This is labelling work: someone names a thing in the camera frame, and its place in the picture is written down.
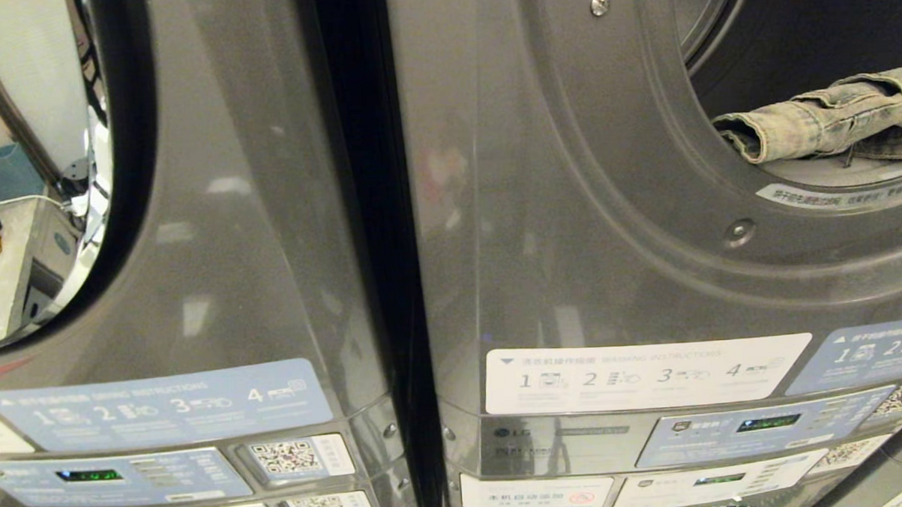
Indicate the grey dryer with open drum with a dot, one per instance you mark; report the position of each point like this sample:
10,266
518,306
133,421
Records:
584,204

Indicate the grey dryer with glass door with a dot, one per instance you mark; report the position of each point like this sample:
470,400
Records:
240,238

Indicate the round glass dryer door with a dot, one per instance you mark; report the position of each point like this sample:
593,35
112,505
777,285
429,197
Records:
35,163

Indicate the white instruction sticker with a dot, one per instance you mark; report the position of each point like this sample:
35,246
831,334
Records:
643,374

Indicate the blue instruction sticker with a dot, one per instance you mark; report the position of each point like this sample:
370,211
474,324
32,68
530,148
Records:
867,355
164,406

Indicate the faded green denim garment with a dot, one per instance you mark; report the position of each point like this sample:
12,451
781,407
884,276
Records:
829,116

